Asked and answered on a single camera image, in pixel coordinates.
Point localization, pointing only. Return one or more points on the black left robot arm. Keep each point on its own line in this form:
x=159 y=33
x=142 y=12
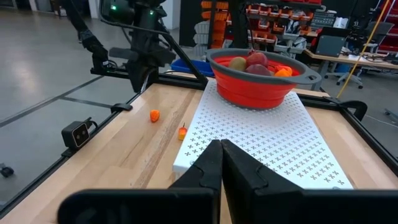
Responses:
x=144 y=31

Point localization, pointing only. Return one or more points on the dark red dimpled fruit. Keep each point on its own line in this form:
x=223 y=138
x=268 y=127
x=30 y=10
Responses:
x=257 y=58

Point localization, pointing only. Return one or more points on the blue plastic bin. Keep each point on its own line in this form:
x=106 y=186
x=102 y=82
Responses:
x=186 y=67

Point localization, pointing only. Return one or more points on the dark grey box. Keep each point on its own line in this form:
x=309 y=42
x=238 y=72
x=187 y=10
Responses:
x=329 y=46

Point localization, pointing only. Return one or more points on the small black caster wheel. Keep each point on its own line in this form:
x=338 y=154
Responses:
x=6 y=171

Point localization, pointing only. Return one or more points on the black office chair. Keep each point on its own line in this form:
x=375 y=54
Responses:
x=377 y=31

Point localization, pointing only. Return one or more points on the black table-level camera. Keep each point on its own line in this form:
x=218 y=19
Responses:
x=76 y=134

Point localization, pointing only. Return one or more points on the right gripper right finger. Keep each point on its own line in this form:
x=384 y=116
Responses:
x=248 y=193

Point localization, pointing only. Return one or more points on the parts shelf with orange bins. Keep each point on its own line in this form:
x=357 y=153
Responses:
x=267 y=34

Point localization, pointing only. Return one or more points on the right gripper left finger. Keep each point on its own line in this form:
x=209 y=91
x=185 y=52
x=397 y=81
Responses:
x=199 y=186

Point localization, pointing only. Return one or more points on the white perforated metal shelf riser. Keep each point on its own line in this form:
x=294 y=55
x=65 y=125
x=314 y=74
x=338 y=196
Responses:
x=264 y=137

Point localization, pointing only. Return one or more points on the small orange pear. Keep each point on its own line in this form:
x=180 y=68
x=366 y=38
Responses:
x=182 y=133

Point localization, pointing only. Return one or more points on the maroon round bumpy fruit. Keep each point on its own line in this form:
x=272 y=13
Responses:
x=258 y=70

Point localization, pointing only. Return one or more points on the small orange tangerine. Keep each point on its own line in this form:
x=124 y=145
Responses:
x=155 y=115

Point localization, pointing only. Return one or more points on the wooden desk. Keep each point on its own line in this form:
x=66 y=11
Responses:
x=357 y=59

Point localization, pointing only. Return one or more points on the red collapsible colander grey rim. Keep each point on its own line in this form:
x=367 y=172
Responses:
x=248 y=93

